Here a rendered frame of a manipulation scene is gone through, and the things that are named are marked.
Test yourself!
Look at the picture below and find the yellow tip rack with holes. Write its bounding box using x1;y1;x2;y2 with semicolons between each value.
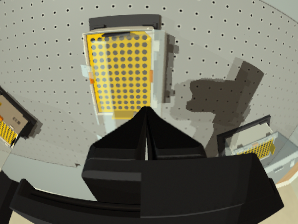
0;120;17;147
87;31;139;102

